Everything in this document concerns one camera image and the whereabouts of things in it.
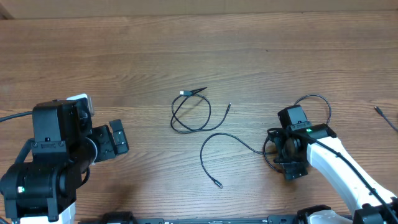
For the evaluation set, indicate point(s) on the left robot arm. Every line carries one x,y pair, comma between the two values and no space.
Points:
43,180

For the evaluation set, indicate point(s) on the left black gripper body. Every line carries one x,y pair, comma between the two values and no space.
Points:
106,149

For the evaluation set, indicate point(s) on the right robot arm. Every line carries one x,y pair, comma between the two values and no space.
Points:
367,201

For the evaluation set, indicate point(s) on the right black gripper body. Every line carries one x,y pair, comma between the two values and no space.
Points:
292,162

